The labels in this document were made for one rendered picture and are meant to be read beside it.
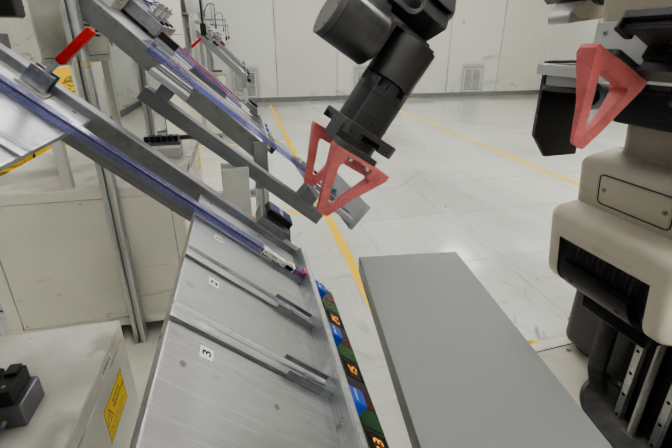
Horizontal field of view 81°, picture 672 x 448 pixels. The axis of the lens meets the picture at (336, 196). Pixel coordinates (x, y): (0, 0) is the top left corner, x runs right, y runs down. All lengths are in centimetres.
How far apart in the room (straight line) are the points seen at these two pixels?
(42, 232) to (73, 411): 105
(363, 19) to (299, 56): 770
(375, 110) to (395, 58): 6
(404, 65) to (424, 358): 46
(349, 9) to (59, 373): 64
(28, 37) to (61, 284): 82
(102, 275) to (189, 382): 136
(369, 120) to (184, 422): 31
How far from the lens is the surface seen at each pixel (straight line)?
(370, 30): 42
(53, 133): 56
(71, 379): 73
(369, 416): 54
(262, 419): 38
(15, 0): 31
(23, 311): 185
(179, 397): 34
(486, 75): 959
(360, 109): 43
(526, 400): 68
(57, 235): 165
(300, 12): 813
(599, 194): 81
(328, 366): 49
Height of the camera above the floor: 107
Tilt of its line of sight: 21 degrees down
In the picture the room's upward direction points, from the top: straight up
